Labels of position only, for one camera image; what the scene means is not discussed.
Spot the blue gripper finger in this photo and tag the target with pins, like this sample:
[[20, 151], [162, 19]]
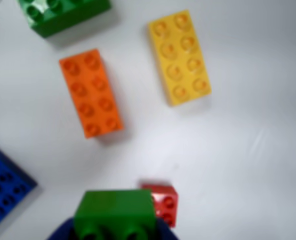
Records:
[[164, 231], [63, 230]]

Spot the green 2x2 brick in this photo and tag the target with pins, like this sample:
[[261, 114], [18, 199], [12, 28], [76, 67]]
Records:
[[115, 210]]

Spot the red 2x2 brick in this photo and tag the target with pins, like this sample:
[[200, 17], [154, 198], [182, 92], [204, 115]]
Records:
[[166, 202]]

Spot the blue 8x8 studded baseplate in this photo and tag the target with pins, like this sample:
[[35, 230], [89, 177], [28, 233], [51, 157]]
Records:
[[3, 185]]

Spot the orange 2x4 brick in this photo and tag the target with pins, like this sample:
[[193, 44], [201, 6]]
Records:
[[91, 93]]

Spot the yellow 2x4 brick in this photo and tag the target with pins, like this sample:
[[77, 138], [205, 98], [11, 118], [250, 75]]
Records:
[[180, 57]]

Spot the large green brick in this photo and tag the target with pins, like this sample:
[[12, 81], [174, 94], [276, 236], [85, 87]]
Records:
[[63, 17]]

